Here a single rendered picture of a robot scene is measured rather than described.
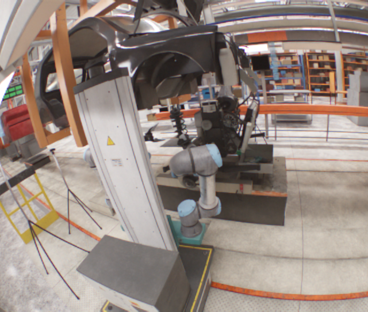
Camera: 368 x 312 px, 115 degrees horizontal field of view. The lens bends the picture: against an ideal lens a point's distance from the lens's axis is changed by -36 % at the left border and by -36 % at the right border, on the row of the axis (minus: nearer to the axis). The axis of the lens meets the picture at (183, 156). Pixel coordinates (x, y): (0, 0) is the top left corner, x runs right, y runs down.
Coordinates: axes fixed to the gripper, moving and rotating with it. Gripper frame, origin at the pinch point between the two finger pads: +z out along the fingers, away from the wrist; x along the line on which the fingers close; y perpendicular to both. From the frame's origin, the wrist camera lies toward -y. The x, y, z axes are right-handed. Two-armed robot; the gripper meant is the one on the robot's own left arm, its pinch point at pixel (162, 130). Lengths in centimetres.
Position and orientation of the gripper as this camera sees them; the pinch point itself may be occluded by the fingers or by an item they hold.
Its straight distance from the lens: 156.4
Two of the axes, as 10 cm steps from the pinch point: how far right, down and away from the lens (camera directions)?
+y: -3.5, -1.9, 9.2
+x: 3.2, 9.0, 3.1
